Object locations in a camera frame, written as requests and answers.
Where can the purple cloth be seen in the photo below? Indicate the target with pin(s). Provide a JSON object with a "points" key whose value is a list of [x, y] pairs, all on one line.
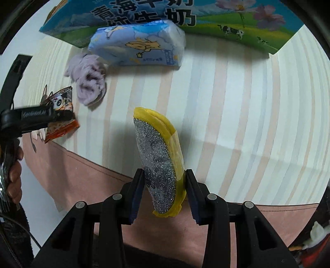
{"points": [[88, 73]]}

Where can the striped cat table mat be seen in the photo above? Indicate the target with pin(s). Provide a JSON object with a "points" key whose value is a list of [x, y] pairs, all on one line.
{"points": [[252, 126]]}

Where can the yellow silver scrub sponge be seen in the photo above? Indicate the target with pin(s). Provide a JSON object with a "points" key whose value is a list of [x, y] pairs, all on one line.
{"points": [[162, 161]]}

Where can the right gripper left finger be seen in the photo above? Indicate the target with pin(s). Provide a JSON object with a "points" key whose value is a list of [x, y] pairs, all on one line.
{"points": [[71, 243]]}

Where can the blue green milk carton box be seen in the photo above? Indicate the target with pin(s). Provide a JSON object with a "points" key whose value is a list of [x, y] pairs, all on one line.
{"points": [[265, 25]]}

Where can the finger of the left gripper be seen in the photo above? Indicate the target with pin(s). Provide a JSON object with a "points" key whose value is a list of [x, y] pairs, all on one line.
{"points": [[62, 116]]}

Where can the blue tissue pack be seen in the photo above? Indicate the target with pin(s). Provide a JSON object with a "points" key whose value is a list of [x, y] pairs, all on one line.
{"points": [[159, 42]]}

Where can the person left hand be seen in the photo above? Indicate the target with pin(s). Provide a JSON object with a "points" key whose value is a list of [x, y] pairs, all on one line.
{"points": [[14, 188]]}

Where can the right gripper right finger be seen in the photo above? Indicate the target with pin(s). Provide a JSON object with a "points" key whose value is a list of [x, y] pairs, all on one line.
{"points": [[257, 242]]}

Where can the orange snack packet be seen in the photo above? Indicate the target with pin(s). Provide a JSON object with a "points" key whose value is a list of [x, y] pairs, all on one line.
{"points": [[60, 100]]}

